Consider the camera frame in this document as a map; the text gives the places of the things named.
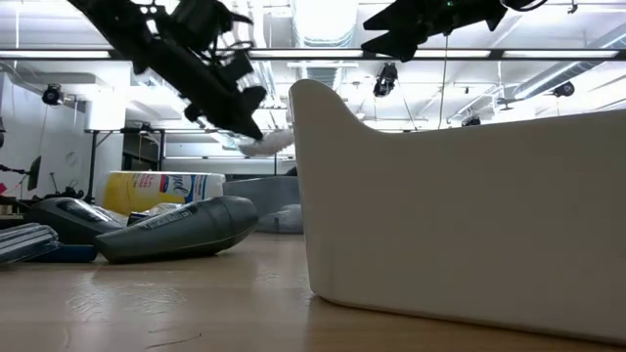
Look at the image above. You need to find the grey oval deodorant stick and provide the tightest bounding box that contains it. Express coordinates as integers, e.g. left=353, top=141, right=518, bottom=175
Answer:
left=22, top=196, right=126, bottom=245

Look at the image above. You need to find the silver ventilation duct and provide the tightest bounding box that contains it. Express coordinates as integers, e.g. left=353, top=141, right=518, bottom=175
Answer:
left=291, top=0, right=361, bottom=48

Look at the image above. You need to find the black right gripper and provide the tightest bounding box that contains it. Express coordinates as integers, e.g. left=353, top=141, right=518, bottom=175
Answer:
left=360, top=0, right=511, bottom=64

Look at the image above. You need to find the black aluminium rig frame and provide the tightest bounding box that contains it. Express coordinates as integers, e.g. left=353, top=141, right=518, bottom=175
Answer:
left=0, top=47, right=626, bottom=62

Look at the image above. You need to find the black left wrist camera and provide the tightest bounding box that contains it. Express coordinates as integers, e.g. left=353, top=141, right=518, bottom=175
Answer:
left=165, top=0, right=255, bottom=50

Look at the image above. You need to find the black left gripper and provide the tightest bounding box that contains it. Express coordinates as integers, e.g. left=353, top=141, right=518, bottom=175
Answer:
left=145, top=36, right=269, bottom=142

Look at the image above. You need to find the white plastic bin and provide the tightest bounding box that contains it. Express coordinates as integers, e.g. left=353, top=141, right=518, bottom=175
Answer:
left=288, top=77, right=626, bottom=346

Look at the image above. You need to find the white box cabinet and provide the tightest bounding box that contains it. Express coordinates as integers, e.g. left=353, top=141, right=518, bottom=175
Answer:
left=85, top=92, right=127, bottom=132

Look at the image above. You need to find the white clear-wrapped packet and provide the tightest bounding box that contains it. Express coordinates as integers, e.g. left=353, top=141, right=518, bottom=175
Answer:
left=238, top=129, right=295, bottom=158
left=124, top=201, right=185, bottom=227

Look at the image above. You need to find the black paddle on stand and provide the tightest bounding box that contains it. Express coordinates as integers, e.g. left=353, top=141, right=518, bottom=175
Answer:
left=26, top=154, right=43, bottom=192

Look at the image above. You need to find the smoke translucent plastic bin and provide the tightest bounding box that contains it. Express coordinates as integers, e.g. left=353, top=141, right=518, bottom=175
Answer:
left=222, top=175, right=304, bottom=235

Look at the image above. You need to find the grey handheld vacuum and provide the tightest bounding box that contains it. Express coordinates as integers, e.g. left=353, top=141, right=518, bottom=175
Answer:
left=94, top=195, right=259, bottom=264

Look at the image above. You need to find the yellow white wipes canister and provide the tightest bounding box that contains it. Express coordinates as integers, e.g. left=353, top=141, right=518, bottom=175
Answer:
left=95, top=170, right=227, bottom=219

